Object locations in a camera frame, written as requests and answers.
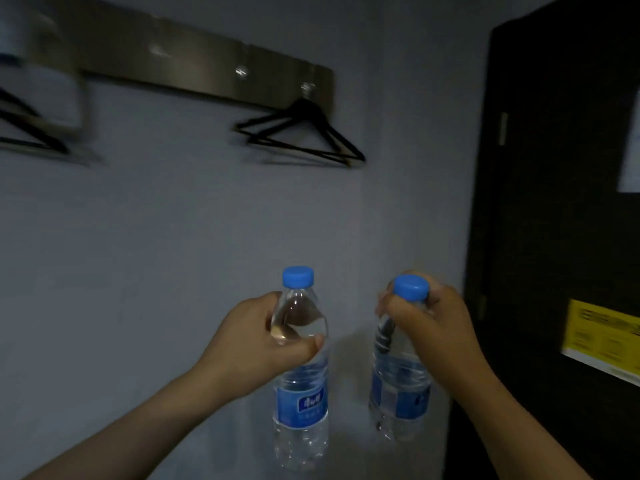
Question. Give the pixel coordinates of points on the person's left hand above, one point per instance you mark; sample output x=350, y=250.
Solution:
x=247, y=344

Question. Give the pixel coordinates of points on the person's right hand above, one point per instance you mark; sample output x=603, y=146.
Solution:
x=440, y=329

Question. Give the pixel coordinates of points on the person's right fingers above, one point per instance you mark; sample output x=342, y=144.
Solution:
x=395, y=307

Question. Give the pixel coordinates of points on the person's left thumb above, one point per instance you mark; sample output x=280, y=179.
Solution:
x=299, y=347

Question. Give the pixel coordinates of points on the clear water bottle blue label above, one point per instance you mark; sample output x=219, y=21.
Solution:
x=397, y=389
x=300, y=384

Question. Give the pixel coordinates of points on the person's left forearm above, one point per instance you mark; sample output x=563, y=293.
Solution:
x=125, y=434

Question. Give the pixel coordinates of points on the person's right forearm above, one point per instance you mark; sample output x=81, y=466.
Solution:
x=515, y=429

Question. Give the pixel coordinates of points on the dark wooden door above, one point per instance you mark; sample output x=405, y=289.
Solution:
x=555, y=234

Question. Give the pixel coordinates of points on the black clothes hanger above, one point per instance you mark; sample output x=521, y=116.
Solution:
x=30, y=129
x=305, y=132

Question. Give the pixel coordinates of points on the yellow notice sign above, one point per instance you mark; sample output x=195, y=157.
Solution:
x=602, y=339

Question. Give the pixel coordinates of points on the metal wall coat rack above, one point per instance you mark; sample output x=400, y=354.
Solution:
x=200, y=59

